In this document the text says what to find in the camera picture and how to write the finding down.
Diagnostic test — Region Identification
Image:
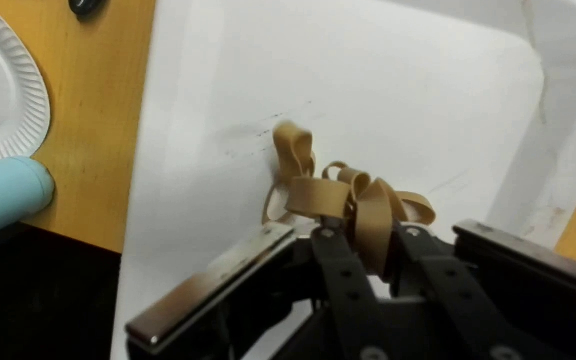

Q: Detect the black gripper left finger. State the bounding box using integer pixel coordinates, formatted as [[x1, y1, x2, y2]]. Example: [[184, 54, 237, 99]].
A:
[[308, 223, 399, 360]]

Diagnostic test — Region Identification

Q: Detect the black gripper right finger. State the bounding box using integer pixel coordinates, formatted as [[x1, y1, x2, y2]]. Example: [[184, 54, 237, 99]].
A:
[[393, 225, 553, 360]]

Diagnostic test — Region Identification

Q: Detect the white plastic basket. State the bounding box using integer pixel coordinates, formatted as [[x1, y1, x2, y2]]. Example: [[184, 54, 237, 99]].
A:
[[110, 0, 576, 360]]

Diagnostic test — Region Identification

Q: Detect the light blue water bottle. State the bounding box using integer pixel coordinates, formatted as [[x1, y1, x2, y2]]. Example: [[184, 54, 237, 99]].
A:
[[0, 156, 58, 247]]

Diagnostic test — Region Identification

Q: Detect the black plastic spoon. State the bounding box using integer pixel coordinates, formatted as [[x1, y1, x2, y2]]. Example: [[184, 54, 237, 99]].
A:
[[68, 0, 109, 20]]

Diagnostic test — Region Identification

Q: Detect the white paper plate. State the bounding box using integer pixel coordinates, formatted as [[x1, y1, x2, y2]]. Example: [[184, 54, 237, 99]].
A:
[[0, 0, 55, 169]]

